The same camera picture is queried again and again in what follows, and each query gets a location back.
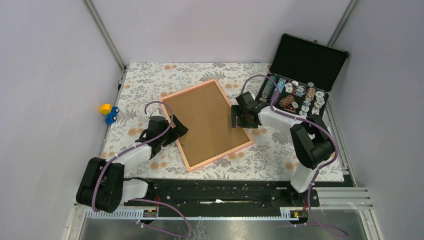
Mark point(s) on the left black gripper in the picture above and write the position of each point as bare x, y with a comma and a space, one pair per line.
177, 131

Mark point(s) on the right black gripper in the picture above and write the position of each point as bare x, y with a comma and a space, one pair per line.
236, 111

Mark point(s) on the brown cardboard backing board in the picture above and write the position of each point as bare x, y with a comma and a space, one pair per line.
207, 122

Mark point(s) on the pink wooden picture frame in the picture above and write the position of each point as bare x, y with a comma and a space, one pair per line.
218, 159

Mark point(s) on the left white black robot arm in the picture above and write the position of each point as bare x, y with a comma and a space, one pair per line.
104, 187

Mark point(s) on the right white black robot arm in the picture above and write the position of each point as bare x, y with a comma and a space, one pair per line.
314, 146

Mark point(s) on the green poker chip stack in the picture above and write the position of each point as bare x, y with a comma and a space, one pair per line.
267, 91

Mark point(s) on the brown poker chip stack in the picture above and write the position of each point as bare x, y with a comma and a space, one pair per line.
286, 101

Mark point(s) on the blue poker chip stack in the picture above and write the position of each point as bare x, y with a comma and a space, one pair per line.
281, 84

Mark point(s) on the floral patterned table mat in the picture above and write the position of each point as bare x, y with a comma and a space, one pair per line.
270, 158

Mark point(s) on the pink poker chip stack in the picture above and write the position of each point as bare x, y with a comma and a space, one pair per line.
310, 94

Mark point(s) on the black poker chip case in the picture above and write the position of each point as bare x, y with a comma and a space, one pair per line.
304, 64

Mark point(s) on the yellow and blue toy car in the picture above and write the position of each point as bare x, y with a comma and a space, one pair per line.
110, 112

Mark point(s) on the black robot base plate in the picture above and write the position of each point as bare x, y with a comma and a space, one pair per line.
228, 198

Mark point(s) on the white slotted cable duct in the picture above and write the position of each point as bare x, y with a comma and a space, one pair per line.
124, 214

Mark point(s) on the left aluminium corner post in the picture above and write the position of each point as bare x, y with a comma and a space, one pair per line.
101, 27

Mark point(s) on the aluminium corner post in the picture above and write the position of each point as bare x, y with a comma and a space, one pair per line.
342, 23
101, 27

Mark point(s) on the right aluminium corner post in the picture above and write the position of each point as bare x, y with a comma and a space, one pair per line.
342, 23

